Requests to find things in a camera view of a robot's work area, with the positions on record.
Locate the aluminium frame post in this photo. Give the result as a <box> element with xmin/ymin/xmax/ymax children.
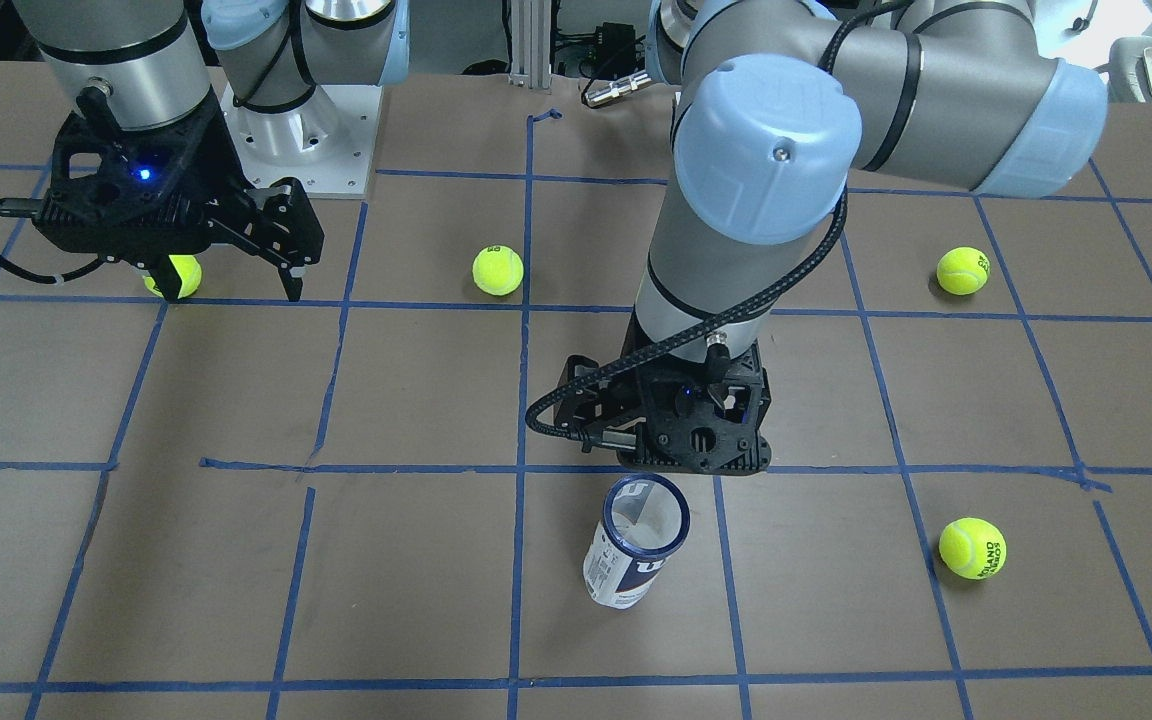
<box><xmin>502</xmin><ymin>0</ymin><xmax>556</xmax><ymax>94</ymax></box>

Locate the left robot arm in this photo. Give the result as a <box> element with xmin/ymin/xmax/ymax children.
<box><xmin>526</xmin><ymin>1</ymin><xmax>1108</xmax><ymax>475</ymax></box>

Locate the tennis ball with Roland Garros print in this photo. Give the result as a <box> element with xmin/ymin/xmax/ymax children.
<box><xmin>937</xmin><ymin>518</ymin><xmax>1007</xmax><ymax>582</ymax></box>

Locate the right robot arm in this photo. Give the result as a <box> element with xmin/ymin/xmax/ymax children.
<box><xmin>0</xmin><ymin>1</ymin><xmax>410</xmax><ymax>302</ymax></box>

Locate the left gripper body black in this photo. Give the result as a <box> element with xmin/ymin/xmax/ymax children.
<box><xmin>564</xmin><ymin>344</ymin><xmax>772</xmax><ymax>477</ymax></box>

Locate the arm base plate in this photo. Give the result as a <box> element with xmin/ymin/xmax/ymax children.
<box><xmin>221</xmin><ymin>85</ymin><xmax>384</xmax><ymax>200</ymax></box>

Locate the tennis ball with Wilson print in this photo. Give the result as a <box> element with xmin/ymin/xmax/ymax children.
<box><xmin>143</xmin><ymin>255</ymin><xmax>204</xmax><ymax>300</ymax></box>

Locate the tennis ball can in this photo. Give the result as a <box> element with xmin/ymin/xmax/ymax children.
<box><xmin>582</xmin><ymin>473</ymin><xmax>691</xmax><ymax>609</ymax></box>

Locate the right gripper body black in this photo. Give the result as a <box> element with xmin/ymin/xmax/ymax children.
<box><xmin>33</xmin><ymin>109</ymin><xmax>256</xmax><ymax>266</ymax></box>

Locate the tennis ball near base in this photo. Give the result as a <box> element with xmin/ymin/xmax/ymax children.
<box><xmin>934</xmin><ymin>247</ymin><xmax>992</xmax><ymax>296</ymax></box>
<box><xmin>471</xmin><ymin>245</ymin><xmax>525</xmax><ymax>297</ymax></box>

